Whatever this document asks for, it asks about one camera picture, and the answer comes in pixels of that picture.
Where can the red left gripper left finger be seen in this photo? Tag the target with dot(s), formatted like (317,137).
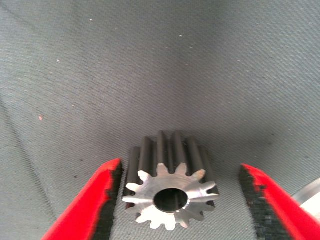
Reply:
(85,205)

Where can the dark grey table cloth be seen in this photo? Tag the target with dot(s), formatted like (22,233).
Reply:
(160,62)

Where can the small steel planetary gear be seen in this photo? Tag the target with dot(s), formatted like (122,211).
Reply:
(150,187)

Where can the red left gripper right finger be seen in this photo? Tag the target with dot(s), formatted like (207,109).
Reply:
(277,212)

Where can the round metal carrier plate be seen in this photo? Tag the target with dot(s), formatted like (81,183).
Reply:
(311,197)

